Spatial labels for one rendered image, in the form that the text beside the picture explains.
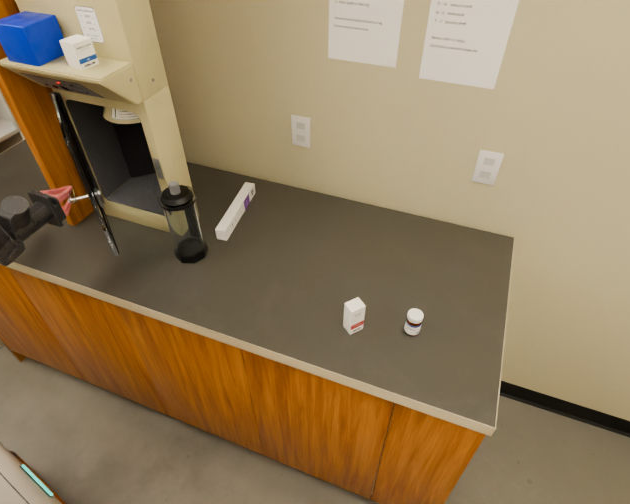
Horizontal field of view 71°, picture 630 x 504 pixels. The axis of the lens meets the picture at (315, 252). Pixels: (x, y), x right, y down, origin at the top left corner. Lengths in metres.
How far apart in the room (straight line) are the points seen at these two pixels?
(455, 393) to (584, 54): 0.89
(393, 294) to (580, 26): 0.82
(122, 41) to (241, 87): 0.51
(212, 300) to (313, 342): 0.33
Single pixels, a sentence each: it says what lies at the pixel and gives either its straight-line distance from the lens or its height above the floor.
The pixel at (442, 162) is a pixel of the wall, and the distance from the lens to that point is 1.51.
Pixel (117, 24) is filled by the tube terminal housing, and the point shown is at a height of 1.59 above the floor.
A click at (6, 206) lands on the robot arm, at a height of 1.29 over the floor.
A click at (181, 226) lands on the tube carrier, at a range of 1.34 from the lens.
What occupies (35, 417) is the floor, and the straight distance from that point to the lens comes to 2.48.
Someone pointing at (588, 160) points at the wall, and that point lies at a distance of 1.50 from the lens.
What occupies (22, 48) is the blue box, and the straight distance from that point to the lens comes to 1.34.
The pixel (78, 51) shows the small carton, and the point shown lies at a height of 1.55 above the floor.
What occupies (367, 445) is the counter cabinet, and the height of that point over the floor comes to 0.54.
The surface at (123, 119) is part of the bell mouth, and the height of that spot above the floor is 1.33.
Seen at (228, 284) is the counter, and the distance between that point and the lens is 1.35.
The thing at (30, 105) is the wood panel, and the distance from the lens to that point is 1.55.
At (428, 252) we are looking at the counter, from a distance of 1.47.
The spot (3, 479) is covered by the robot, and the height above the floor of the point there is 0.28.
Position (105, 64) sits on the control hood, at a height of 1.51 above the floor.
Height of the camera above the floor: 1.92
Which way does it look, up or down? 44 degrees down
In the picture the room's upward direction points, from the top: straight up
